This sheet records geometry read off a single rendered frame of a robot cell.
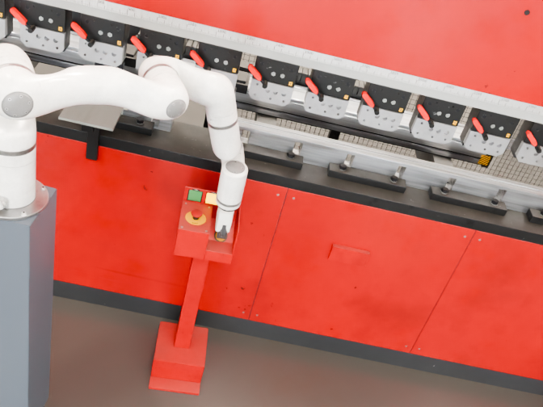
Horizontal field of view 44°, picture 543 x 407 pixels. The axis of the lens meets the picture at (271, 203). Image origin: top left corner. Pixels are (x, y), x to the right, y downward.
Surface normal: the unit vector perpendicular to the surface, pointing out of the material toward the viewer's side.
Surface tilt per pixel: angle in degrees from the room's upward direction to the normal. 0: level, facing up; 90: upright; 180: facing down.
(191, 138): 0
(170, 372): 90
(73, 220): 90
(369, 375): 0
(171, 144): 0
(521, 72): 90
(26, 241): 90
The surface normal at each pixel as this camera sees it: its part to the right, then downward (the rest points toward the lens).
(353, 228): -0.07, 0.60
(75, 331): 0.22, -0.77
